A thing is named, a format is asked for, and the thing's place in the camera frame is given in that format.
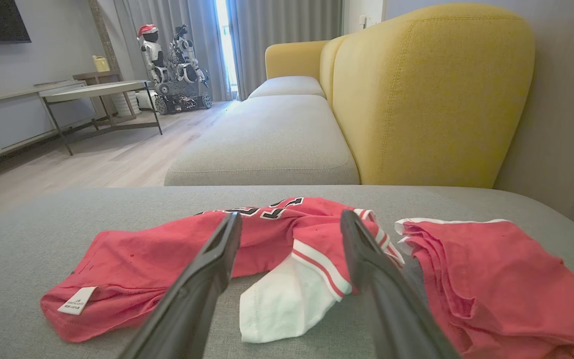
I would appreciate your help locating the low grey tv cabinet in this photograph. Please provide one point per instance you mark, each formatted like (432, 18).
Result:
(13, 119)

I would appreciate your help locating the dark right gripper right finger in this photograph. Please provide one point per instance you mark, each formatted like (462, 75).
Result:
(386, 304)

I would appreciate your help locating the dark wheeled robot base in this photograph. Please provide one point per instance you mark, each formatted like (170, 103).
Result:
(182, 97)

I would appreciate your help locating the white humanoid robots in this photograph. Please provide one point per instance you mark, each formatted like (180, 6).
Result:
(182, 15)

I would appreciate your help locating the wooden side table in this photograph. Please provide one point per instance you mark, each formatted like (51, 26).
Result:
(98, 76)

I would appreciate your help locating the white wall switch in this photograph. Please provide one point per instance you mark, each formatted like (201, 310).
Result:
(362, 21)

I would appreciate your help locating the red shorts with white stripe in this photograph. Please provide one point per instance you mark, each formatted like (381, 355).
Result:
(501, 284)

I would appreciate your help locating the white and black humanoid robot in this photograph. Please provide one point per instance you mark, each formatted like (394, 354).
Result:
(187, 55)

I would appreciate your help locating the red basketball jersey white trim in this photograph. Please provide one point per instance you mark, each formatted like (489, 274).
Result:
(137, 264)

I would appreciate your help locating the grey top metal-leg coffee table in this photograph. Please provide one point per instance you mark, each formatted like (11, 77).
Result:
(92, 91)

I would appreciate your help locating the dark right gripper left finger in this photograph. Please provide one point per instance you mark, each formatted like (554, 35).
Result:
(192, 294)

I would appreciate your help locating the narrow yellow sofa backrest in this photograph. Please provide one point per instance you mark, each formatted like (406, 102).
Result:
(292, 57)

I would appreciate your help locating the grey curtain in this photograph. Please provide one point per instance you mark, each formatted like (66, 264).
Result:
(282, 35)

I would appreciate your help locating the indoor tree with brown trunk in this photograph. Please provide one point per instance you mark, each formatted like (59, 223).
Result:
(102, 35)

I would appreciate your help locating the small yellow container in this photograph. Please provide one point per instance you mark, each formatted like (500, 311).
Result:
(101, 64)

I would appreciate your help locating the long grey sofa seat cushion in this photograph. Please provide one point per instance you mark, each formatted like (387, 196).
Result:
(267, 139)

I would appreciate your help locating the white robot with santa hat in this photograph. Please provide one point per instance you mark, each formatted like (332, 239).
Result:
(153, 55)

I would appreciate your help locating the small grey sofa seat cushion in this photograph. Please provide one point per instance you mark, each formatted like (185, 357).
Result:
(287, 87)

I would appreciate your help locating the white ribbed cylinder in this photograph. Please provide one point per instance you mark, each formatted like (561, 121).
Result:
(123, 103)

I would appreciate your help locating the wide yellow sofa backrest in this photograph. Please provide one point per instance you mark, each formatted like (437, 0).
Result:
(426, 94)

